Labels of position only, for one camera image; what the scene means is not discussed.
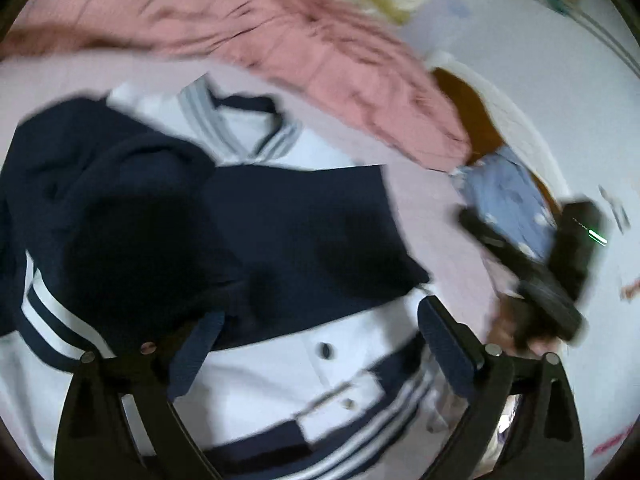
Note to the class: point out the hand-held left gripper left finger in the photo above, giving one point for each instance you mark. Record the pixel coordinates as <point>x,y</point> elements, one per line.
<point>192,355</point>

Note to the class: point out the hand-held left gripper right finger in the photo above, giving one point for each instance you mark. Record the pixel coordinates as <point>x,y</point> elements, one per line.
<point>445,345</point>

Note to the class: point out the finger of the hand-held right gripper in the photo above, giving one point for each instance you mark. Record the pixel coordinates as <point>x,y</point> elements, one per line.
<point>492,242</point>

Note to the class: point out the white and navy jacket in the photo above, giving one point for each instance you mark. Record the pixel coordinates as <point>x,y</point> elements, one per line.
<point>260,375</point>

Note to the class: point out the person's right hand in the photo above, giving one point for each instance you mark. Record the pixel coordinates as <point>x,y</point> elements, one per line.
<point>504,325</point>

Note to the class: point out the light blue patterned cloth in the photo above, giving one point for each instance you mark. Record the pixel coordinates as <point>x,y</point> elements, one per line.
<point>505,195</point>

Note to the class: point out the white and brown headboard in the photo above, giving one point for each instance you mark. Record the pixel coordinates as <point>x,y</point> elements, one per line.
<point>475,110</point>

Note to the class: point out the pink checked blanket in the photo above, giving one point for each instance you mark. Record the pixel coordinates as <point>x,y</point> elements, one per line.
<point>300,35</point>

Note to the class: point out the grey wall pipe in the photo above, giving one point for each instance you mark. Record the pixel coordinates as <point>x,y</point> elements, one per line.
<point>600,35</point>

